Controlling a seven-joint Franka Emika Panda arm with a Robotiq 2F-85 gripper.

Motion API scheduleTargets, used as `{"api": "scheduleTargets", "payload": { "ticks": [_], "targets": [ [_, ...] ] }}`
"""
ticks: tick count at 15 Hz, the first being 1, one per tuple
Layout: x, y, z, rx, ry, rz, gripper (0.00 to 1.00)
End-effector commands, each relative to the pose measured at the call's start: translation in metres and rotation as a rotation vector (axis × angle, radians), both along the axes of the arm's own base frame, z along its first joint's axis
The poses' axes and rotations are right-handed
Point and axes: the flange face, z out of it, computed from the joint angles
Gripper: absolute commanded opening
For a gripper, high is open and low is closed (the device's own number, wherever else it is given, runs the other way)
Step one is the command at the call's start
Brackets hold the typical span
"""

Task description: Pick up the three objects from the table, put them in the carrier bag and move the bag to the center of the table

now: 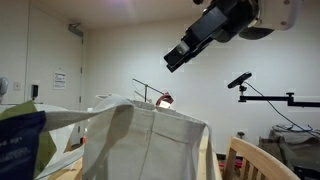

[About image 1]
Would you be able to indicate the beige canvas tote bag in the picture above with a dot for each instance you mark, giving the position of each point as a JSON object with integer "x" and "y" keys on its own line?
{"x": 143, "y": 150}

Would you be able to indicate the thin metal rod stand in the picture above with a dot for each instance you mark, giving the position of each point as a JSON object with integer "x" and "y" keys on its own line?
{"x": 145, "y": 93}

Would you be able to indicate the navy green paper package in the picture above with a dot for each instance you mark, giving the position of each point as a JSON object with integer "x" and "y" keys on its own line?
{"x": 20, "y": 150}

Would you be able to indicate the black wall device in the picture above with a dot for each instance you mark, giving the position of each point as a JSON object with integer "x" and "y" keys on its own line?
{"x": 34, "y": 90}

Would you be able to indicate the white light switch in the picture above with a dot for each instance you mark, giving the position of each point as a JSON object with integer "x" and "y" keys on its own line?
{"x": 16, "y": 86}

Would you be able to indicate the white door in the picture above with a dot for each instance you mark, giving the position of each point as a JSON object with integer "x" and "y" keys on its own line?
{"x": 46, "y": 56}

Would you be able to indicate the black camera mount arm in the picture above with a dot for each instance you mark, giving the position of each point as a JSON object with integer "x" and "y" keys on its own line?
{"x": 266, "y": 98}

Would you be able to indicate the white paper notice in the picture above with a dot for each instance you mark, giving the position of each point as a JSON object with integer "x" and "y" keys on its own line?
{"x": 59, "y": 80}

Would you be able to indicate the black stereo camera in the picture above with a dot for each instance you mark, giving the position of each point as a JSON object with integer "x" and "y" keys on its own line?
{"x": 239, "y": 80}

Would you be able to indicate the red floor object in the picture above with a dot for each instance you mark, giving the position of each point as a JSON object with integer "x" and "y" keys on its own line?
{"x": 237, "y": 163}

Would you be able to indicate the wooden chair back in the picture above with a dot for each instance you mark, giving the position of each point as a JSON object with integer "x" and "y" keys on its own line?
{"x": 256, "y": 155}

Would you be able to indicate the grey door closer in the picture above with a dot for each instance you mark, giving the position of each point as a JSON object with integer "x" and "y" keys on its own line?
{"x": 75, "y": 30}

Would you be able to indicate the red white object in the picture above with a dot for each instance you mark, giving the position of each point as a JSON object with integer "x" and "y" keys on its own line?
{"x": 165, "y": 99}

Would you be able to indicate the grey round object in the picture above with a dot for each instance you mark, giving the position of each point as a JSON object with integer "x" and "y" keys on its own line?
{"x": 2, "y": 87}

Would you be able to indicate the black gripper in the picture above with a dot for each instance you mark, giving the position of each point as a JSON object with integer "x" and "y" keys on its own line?
{"x": 233, "y": 16}

